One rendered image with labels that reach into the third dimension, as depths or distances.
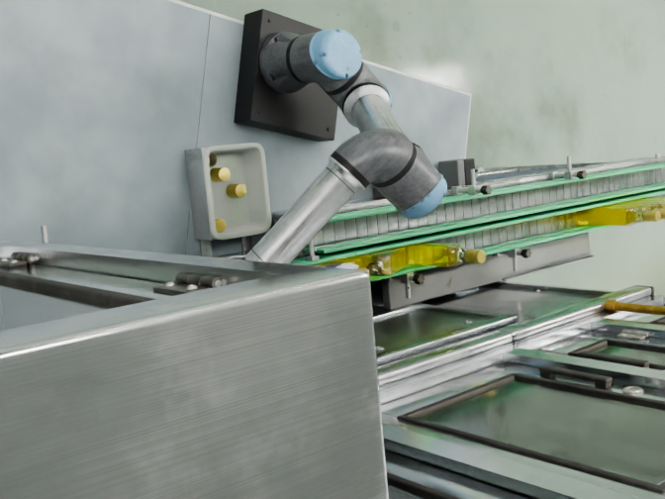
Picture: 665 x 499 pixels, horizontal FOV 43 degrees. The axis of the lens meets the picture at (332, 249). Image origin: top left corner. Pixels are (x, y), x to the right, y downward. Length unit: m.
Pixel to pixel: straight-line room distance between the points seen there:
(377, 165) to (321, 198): 0.13
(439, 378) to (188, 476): 1.19
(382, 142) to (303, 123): 0.58
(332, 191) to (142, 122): 0.58
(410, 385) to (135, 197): 0.81
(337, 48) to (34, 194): 0.75
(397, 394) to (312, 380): 1.05
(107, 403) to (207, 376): 0.06
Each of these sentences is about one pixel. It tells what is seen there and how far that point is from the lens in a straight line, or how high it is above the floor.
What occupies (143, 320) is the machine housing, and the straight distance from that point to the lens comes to 0.49.
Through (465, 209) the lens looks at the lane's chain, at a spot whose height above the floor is 0.88.
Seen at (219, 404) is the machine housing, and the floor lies 2.13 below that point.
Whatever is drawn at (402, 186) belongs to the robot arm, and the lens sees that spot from 1.68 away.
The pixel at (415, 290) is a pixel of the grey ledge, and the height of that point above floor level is 0.88.
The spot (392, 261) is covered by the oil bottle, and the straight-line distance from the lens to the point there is 2.12.
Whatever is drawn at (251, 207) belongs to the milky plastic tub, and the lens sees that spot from 2.14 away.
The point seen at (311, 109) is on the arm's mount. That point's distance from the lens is 2.22.
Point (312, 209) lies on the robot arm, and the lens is 1.64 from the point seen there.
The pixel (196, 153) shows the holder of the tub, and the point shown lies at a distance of 2.04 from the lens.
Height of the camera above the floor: 2.57
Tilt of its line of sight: 51 degrees down
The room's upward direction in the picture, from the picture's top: 93 degrees clockwise
